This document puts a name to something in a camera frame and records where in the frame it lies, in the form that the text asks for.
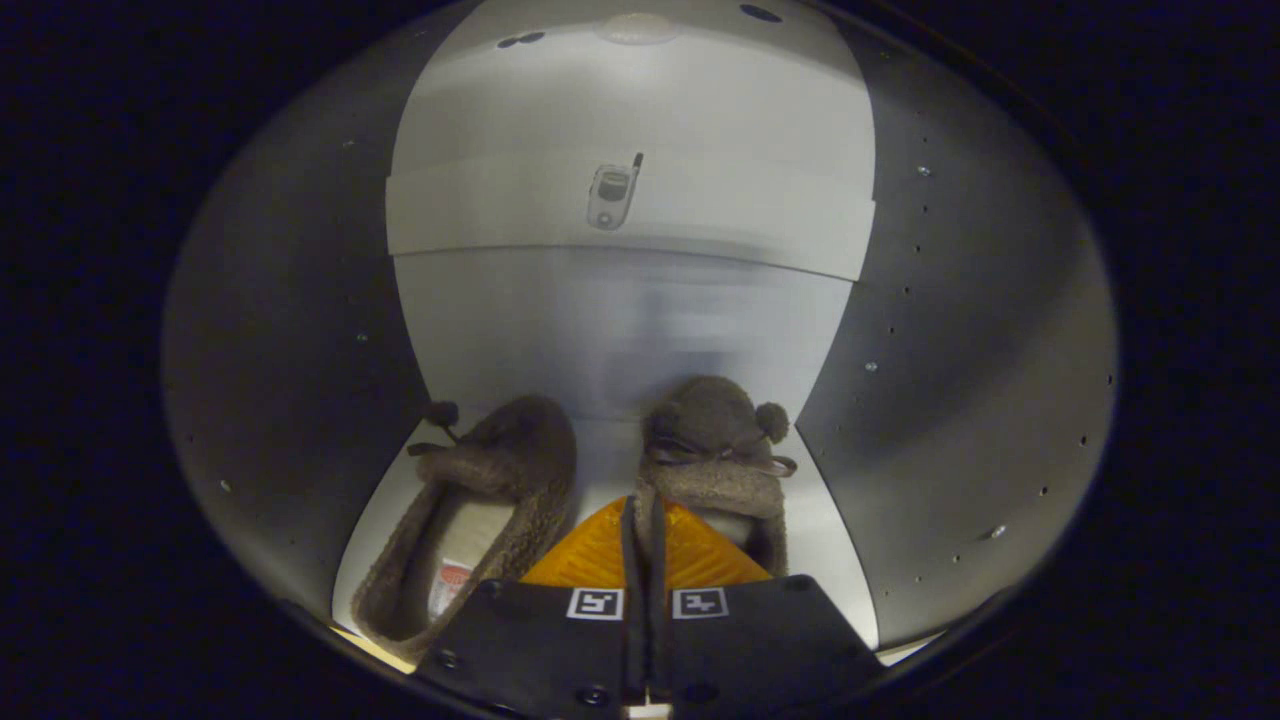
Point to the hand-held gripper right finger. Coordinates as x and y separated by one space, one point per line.
658 600

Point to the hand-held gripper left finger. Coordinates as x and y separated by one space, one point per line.
632 600

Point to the brown fuzzy slipper shoe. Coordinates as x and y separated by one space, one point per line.
715 420
520 440

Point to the grey shoe cabinet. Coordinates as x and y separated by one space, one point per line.
950 350

